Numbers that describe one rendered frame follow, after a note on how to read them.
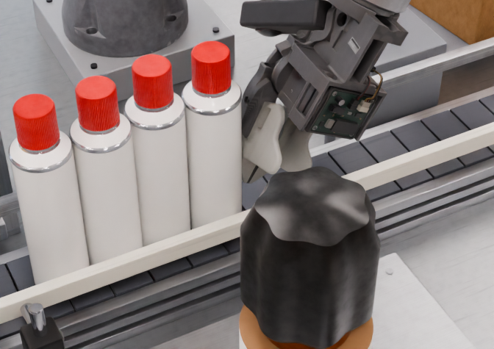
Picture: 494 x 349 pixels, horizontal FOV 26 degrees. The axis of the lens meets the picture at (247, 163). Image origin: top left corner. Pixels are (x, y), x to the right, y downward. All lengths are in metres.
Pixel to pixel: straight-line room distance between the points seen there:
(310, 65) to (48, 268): 0.29
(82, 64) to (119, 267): 0.36
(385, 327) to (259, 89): 0.24
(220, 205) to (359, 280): 0.36
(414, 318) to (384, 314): 0.03
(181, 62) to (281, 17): 0.32
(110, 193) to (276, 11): 0.23
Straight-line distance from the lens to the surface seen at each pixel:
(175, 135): 0.91
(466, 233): 1.12
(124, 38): 1.24
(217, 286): 1.01
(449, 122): 1.17
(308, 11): 0.94
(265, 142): 0.96
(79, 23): 1.26
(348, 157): 1.11
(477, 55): 1.14
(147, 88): 0.88
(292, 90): 0.94
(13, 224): 1.11
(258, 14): 1.00
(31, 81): 1.31
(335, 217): 0.62
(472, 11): 1.31
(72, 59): 1.26
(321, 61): 0.93
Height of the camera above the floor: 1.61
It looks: 42 degrees down
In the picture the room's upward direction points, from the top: straight up
